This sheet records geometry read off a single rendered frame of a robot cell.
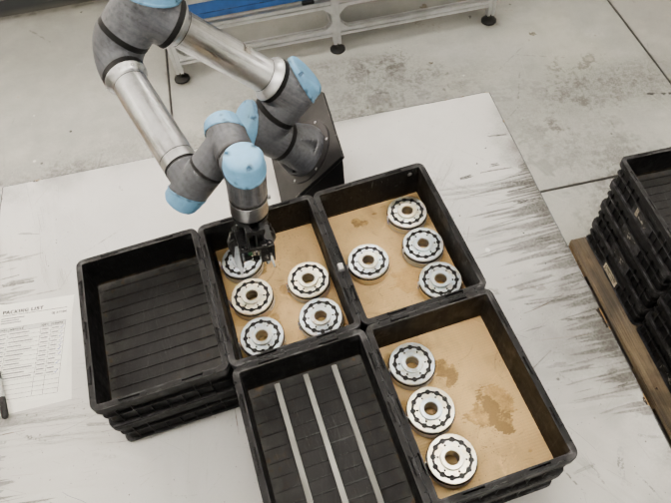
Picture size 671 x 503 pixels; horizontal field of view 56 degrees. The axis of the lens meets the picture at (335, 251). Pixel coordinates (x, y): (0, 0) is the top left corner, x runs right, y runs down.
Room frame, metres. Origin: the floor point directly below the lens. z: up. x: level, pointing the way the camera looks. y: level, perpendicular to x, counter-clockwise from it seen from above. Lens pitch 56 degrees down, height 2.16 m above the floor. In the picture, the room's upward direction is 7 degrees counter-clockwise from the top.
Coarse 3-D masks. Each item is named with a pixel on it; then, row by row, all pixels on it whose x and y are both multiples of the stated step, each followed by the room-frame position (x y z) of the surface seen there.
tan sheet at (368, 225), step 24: (336, 216) 1.01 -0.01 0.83; (360, 216) 1.00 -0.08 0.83; (384, 216) 0.99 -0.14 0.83; (336, 240) 0.93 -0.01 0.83; (360, 240) 0.92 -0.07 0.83; (384, 240) 0.91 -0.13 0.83; (408, 264) 0.83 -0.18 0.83; (360, 288) 0.78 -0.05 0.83; (384, 288) 0.77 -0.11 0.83; (408, 288) 0.76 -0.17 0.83; (384, 312) 0.70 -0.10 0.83
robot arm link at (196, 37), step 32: (128, 0) 1.17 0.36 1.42; (160, 0) 1.16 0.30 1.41; (128, 32) 1.14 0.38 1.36; (160, 32) 1.15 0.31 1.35; (192, 32) 1.18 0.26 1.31; (224, 32) 1.23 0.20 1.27; (224, 64) 1.18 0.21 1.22; (256, 64) 1.21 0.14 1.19; (288, 64) 1.25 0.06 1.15; (256, 96) 1.22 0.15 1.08; (288, 96) 1.19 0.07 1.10
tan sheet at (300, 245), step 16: (288, 240) 0.95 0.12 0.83; (304, 240) 0.94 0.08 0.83; (288, 256) 0.89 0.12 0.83; (304, 256) 0.89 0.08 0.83; (320, 256) 0.88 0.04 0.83; (272, 272) 0.85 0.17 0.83; (288, 272) 0.85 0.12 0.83; (288, 304) 0.75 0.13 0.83; (304, 304) 0.75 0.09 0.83; (240, 320) 0.73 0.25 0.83; (288, 320) 0.71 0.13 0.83; (320, 320) 0.70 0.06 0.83; (240, 336) 0.68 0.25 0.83; (288, 336) 0.67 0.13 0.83; (304, 336) 0.66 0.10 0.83
